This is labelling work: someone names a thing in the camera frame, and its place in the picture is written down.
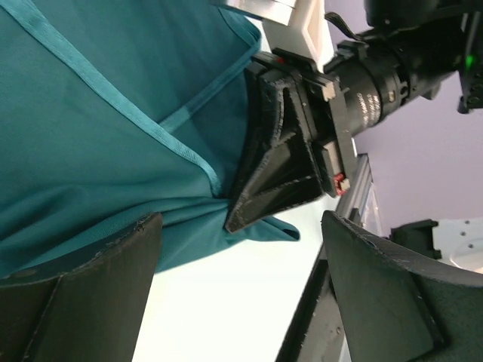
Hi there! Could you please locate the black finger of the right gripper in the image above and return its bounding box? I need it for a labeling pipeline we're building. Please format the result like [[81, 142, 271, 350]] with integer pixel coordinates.
[[224, 67, 324, 233]]

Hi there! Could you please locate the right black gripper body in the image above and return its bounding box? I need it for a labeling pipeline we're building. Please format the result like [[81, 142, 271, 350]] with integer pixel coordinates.
[[252, 49, 355, 196]]

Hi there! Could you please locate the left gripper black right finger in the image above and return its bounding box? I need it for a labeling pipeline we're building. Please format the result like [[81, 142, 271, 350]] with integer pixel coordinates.
[[321, 211, 482, 362]]

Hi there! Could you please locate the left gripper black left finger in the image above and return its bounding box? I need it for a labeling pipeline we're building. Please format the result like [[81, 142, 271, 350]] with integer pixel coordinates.
[[1, 213, 163, 361]]

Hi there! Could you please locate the teal satin napkin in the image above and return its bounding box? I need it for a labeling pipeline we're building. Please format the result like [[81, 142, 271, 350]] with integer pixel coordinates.
[[1, 1, 300, 276]]

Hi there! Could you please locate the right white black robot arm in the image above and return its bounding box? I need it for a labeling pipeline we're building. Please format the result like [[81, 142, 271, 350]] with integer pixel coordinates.
[[220, 1, 482, 233]]

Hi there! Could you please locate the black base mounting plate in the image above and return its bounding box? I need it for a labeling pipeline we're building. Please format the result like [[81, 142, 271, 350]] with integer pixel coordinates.
[[275, 247, 349, 362]]

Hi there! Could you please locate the aluminium frame rail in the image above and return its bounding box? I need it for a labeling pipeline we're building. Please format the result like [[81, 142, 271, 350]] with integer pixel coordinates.
[[336, 154, 383, 236]]

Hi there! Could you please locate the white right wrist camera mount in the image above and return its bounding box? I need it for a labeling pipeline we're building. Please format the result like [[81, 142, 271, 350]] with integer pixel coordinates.
[[212, 0, 334, 72]]

